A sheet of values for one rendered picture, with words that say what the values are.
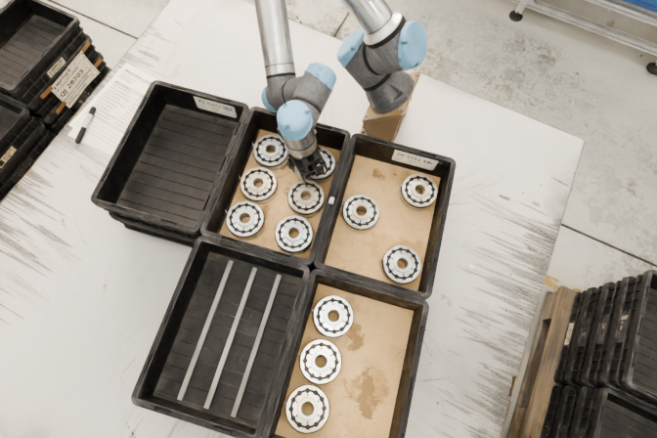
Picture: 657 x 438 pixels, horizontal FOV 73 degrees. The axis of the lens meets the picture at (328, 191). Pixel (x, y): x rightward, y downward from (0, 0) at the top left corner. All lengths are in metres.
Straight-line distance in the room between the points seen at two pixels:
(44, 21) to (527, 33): 2.50
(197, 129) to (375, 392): 0.89
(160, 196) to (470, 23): 2.14
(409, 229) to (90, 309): 0.93
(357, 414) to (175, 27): 1.43
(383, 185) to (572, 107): 1.69
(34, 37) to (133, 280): 1.26
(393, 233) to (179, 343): 0.63
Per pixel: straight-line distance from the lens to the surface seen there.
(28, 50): 2.29
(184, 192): 1.33
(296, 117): 0.95
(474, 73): 2.69
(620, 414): 1.94
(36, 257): 1.57
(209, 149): 1.37
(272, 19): 1.13
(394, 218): 1.27
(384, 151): 1.27
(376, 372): 1.19
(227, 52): 1.73
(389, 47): 1.18
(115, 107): 1.69
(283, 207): 1.26
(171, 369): 1.23
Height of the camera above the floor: 2.01
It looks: 68 degrees down
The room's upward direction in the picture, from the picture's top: 6 degrees clockwise
